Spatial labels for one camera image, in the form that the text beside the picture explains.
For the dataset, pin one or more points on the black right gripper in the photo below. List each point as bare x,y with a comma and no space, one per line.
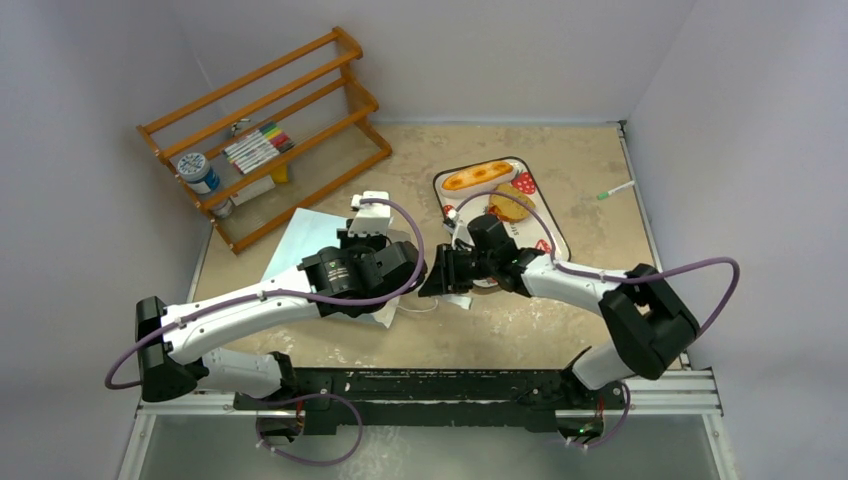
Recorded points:
448,268

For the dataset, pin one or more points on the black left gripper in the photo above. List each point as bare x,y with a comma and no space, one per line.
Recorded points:
349,241

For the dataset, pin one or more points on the light blue paper bag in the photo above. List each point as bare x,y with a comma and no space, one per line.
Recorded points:
308,232

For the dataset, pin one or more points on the round brown bread slice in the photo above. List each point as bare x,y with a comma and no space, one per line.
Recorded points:
510,205

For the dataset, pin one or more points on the white strawberry tray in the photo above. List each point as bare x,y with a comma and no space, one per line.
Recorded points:
539,231

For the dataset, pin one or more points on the long fake bread loaf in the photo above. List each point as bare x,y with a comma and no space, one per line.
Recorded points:
477,178

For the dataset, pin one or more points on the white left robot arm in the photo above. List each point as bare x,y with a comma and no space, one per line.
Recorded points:
181,347

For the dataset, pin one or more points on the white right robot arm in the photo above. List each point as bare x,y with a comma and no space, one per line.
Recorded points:
648,324

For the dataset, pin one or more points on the yellow sponge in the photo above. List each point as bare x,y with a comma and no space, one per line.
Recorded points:
280,175

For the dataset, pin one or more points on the small white box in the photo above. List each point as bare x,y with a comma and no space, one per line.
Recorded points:
253,190

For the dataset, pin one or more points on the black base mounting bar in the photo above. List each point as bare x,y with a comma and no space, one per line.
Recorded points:
318,400

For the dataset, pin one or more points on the small clear bottle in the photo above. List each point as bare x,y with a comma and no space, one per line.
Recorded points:
223,209

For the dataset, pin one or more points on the pack of coloured markers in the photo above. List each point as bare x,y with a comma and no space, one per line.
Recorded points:
258,147

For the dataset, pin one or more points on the orange wooden shelf rack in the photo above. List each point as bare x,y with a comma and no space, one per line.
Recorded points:
315,97

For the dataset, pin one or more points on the green capped marker pen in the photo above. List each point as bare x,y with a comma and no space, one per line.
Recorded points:
613,191

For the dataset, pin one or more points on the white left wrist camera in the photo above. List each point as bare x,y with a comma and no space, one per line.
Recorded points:
372,216

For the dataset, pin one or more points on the aluminium rail frame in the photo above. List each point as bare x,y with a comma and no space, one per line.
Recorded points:
684,392

